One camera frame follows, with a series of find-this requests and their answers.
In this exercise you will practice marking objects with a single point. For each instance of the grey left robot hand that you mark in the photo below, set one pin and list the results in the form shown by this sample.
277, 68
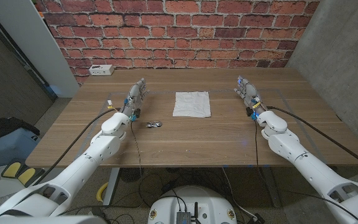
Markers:
134, 99

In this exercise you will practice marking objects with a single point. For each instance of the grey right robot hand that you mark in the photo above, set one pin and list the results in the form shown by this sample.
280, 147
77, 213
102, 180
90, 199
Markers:
250, 93

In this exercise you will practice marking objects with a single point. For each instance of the white tissue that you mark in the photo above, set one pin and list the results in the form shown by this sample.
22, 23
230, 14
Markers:
192, 104

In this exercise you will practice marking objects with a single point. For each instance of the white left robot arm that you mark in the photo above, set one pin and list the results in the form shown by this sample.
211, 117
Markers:
82, 165

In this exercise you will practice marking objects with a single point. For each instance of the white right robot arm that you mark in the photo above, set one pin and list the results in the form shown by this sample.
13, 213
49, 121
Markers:
306, 165

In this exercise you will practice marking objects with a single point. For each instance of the small metal clip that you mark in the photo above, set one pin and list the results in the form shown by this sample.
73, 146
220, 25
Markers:
154, 124

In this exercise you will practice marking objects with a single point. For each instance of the white power strip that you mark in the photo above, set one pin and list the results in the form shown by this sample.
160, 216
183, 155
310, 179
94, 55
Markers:
101, 70

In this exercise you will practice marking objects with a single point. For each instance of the red brick print backdrop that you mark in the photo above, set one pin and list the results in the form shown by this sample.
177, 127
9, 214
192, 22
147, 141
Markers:
182, 31

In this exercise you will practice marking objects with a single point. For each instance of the white table leg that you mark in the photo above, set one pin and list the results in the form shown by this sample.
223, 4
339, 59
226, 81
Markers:
110, 186

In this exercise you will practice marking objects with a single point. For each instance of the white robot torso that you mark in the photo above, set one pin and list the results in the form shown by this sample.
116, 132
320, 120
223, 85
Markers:
197, 199

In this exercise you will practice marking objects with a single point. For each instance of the grey electronics box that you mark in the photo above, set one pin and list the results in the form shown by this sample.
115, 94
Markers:
183, 217

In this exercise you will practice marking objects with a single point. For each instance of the yellow black foot pedal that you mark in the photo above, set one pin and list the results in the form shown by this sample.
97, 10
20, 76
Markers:
11, 169
28, 176

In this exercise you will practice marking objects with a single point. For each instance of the black bag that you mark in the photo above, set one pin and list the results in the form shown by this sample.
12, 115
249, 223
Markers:
2, 127

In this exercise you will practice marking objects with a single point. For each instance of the blue storage bin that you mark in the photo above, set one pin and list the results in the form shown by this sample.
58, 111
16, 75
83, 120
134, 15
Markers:
5, 149

